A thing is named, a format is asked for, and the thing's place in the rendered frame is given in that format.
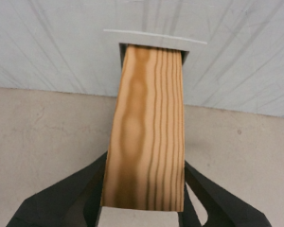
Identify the grey panel wall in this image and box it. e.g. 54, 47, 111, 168
0, 0, 284, 118

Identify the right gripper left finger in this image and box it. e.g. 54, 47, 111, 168
13, 150, 108, 227

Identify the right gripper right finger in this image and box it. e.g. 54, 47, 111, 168
177, 160, 273, 227

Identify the light wooden board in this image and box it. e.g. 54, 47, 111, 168
100, 44, 185, 212

